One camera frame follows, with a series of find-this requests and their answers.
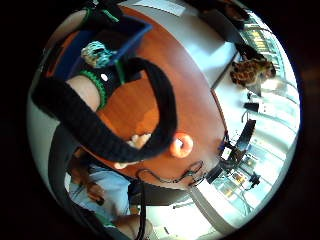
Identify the blue box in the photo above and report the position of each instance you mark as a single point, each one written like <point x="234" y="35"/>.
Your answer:
<point x="131" y="40"/>

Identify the the person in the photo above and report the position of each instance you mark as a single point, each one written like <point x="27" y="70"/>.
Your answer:
<point x="106" y="193"/>

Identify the teal white crocheted toy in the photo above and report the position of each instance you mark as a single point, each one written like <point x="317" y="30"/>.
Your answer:
<point x="96" y="54"/>

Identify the black small device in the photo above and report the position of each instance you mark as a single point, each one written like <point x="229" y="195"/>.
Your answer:
<point x="252" y="106"/>

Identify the brown spotted soft toy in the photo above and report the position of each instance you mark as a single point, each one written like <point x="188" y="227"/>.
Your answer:
<point x="251" y="71"/>

